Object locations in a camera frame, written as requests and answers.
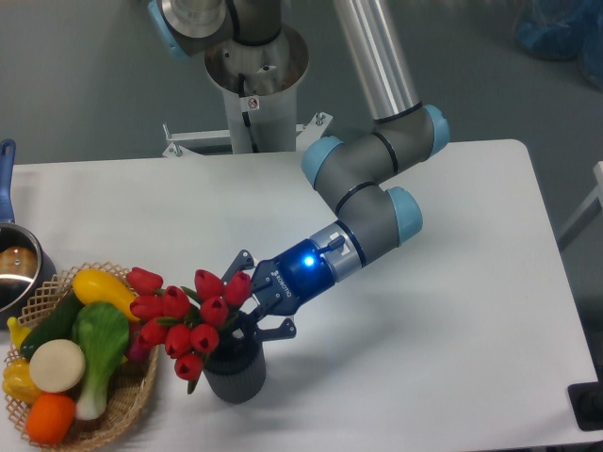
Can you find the red tulip bouquet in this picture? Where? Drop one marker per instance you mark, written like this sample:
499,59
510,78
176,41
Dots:
200,328

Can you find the woven wicker basket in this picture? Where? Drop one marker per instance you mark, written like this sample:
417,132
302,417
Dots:
129,388

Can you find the orange fruit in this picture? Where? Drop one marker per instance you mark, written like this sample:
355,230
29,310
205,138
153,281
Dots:
50,418

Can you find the blue handled saucepan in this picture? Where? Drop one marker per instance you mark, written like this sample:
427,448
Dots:
25,266

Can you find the green bok choy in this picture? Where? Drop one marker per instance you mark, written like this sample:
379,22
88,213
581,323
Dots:
102,332

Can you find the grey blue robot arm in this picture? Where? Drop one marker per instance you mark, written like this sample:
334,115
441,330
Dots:
369,221

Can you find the yellow bell pepper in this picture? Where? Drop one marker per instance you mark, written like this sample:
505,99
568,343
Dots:
18,383

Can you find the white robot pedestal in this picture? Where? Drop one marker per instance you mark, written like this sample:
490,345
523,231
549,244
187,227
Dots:
259,86

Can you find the red purple radish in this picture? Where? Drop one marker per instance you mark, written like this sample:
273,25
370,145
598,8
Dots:
137,351

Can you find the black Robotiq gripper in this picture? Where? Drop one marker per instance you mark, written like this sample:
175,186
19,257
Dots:
281,285

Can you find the blue plastic bag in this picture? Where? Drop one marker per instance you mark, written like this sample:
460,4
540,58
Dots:
562,30

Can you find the dark grey ribbed vase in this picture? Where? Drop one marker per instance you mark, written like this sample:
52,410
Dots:
236,369

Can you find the white table leg frame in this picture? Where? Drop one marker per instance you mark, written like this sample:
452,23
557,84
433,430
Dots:
584,214

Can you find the dark green cucumber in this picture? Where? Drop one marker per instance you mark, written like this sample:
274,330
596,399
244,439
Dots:
57,325

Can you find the yellow squash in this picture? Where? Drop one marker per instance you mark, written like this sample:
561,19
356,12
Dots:
94,285

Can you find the black device at edge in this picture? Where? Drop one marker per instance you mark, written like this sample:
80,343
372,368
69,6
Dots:
586,401

